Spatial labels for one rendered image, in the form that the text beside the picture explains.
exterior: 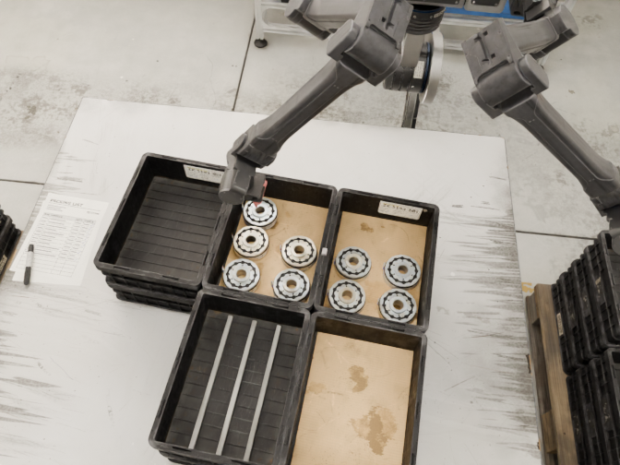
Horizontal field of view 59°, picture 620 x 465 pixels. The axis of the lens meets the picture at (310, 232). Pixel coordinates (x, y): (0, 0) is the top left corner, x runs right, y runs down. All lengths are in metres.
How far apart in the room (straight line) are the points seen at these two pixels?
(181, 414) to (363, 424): 0.45
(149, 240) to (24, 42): 2.33
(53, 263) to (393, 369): 1.09
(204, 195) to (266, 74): 1.67
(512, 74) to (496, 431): 1.00
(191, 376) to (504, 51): 1.04
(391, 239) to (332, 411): 0.54
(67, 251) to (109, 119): 0.56
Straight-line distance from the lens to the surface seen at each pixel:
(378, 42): 0.94
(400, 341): 1.47
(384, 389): 1.47
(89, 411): 1.66
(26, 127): 3.31
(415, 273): 1.57
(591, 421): 2.24
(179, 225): 1.68
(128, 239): 1.69
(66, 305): 1.80
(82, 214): 1.95
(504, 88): 1.00
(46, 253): 1.91
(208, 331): 1.51
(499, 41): 1.02
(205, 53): 3.46
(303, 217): 1.66
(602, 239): 2.20
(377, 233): 1.65
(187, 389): 1.47
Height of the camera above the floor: 2.23
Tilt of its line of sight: 59 degrees down
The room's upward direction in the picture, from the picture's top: 3 degrees clockwise
